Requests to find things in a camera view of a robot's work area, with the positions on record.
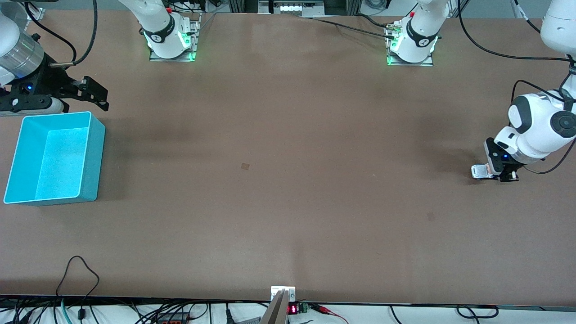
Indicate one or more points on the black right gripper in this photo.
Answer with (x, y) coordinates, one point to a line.
(50, 81)

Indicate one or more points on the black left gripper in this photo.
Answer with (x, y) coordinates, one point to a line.
(511, 173)

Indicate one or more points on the white jeep toy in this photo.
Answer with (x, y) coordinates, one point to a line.
(479, 171)

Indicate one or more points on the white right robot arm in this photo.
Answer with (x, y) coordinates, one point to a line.
(159, 27)

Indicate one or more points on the turquoise plastic bin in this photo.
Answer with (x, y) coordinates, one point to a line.
(58, 157)

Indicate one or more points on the orange power strip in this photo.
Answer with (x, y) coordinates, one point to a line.
(173, 321)

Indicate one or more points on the red digit display module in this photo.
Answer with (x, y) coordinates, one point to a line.
(293, 309)

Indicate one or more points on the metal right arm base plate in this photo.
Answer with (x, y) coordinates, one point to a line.
(173, 59)

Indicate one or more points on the small metal corner bracket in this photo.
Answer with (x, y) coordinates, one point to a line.
(38, 13)

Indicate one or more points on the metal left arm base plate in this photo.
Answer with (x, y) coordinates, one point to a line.
(423, 64)

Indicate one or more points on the aluminium frame with light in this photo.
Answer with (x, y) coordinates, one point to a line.
(290, 8)

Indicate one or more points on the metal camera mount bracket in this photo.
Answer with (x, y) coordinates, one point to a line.
(281, 306)

